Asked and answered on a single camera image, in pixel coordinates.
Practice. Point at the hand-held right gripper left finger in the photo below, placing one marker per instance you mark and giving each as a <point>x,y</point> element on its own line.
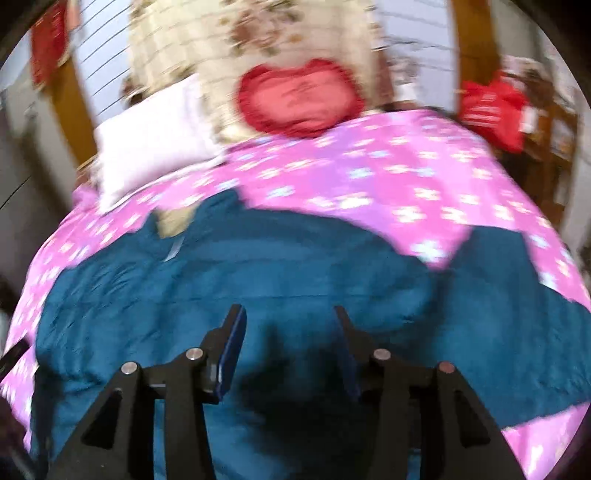
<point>229,350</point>

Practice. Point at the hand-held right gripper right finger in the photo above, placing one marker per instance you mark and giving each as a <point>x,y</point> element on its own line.
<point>347,360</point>

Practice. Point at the teal blue jacket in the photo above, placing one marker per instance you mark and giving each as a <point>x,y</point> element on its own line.
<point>286,277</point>

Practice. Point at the pink floral bedsheet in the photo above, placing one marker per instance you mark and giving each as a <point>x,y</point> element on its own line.
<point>392,184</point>

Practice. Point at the white pillow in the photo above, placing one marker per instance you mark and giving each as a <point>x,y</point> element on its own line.
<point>147,138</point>

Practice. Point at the red heart-shaped cushion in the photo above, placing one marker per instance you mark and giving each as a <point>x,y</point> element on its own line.
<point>295,99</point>

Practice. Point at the red shopping bag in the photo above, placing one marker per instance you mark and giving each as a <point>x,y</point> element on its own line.
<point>491,110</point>

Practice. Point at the wooden shelf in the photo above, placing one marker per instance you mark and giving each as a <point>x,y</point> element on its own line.
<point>549,143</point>

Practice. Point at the beige floral quilt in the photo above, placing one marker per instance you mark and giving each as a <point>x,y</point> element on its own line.
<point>258,50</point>

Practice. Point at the red hanging decoration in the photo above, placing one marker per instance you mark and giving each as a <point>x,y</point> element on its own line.
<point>48,41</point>

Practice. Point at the wooden bed post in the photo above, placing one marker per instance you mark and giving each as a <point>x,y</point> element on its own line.
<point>71,106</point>
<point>475,46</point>

